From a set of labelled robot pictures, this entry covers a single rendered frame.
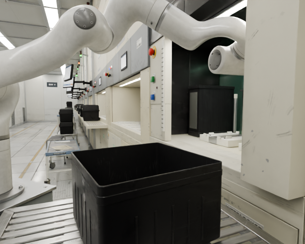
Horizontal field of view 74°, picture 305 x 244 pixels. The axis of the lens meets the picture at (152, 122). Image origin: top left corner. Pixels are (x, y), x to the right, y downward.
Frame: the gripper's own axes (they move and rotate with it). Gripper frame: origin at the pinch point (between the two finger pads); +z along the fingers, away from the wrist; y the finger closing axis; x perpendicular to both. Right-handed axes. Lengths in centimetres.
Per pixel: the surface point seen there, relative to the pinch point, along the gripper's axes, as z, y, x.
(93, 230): -71, 19, -35
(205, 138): -11.0, -32.3, -31.2
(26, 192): -89, -24, -44
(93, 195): -71, 20, -29
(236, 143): -6.2, -16.5, -30.9
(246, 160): -35.1, 17.2, -27.3
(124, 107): -15, -194, -17
